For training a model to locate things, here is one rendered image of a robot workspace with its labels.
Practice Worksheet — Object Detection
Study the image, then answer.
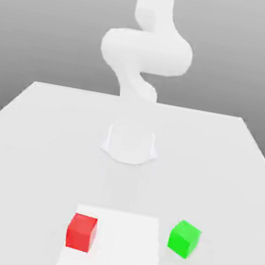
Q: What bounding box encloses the small red cube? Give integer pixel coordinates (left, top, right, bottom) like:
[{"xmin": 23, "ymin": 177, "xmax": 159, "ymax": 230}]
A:
[{"xmin": 63, "ymin": 211, "xmax": 100, "ymax": 255}]

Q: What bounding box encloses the small green cube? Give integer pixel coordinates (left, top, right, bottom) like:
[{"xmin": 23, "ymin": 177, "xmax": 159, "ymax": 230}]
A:
[{"xmin": 165, "ymin": 217, "xmax": 204, "ymax": 261}]

